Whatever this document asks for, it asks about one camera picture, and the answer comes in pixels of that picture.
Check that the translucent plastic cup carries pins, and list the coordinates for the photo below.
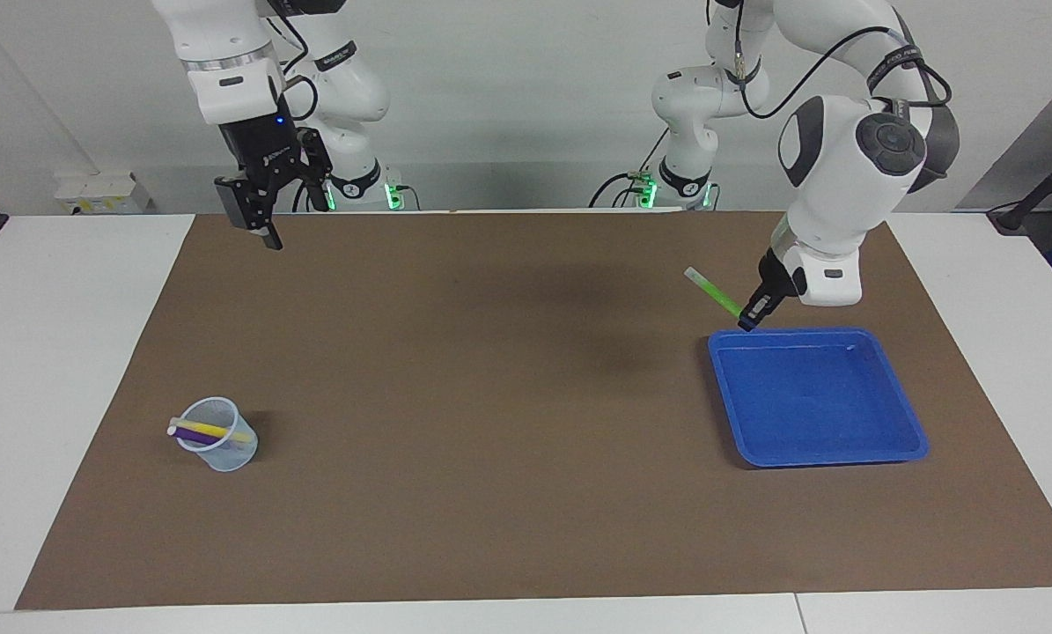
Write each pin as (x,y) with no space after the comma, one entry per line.
(226,453)

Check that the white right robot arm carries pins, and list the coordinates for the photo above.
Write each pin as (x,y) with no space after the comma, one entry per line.
(226,70)

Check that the purple marker pen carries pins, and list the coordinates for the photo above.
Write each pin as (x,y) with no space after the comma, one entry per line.
(195,436)

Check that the yellow marker pen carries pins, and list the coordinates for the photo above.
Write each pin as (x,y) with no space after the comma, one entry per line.
(213,430)

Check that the green marker pen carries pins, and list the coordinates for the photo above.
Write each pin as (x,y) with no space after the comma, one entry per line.
(715,292)

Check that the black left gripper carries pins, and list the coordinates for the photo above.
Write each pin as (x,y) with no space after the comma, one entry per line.
(779,273)

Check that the white power strip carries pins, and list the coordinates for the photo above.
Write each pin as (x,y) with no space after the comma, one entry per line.
(94,194)

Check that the blue plastic tray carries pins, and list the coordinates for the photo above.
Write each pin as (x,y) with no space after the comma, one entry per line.
(807,396)

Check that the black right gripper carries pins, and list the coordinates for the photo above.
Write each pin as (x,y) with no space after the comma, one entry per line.
(266,145)

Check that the brown table mat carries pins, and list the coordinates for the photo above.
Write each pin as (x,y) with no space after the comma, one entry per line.
(490,440)

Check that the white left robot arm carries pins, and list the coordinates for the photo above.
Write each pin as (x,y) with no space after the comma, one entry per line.
(834,176)

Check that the black stand pole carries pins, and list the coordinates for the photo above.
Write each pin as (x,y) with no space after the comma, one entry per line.
(1036,189)

